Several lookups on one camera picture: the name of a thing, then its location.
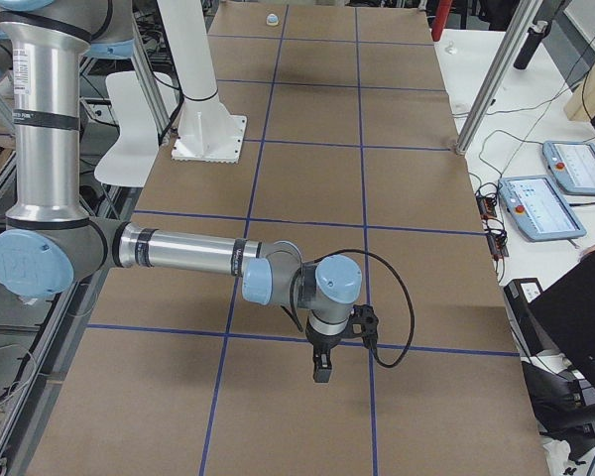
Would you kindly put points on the aluminium frame post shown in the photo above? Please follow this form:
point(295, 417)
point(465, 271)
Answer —
point(505, 56)

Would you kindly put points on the white plastic chair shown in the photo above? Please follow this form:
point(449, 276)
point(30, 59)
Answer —
point(130, 159)

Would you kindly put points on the near teach pendant tablet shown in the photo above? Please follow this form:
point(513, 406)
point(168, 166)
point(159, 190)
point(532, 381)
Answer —
point(539, 209)

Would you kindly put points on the blue tape grid lines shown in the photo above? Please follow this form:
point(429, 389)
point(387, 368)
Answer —
point(363, 198)

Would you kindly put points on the brown paper table cover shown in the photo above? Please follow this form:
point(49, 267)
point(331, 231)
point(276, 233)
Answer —
point(302, 421)

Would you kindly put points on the far teach pendant tablet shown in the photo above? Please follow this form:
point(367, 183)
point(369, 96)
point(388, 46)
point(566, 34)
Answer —
point(572, 164)

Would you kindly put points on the small electronics board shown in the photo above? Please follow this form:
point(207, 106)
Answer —
point(487, 206)

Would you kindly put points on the red cylinder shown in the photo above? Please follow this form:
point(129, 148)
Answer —
point(442, 12)

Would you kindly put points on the white camera stand pedestal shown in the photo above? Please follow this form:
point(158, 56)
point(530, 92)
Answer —
point(207, 132)

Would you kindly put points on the black laptop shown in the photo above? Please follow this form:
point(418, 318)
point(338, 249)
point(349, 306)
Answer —
point(566, 312)

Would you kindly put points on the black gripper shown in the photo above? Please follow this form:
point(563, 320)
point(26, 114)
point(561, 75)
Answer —
point(321, 345)

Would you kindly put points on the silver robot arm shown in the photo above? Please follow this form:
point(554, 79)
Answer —
point(51, 242)

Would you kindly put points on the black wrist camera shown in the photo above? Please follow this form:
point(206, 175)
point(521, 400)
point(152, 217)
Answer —
point(363, 323)

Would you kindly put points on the black box with label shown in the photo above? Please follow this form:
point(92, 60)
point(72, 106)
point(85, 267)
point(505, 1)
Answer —
point(519, 293)

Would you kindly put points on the teach pendant tablet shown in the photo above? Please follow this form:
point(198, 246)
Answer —
point(572, 164)
point(539, 209)

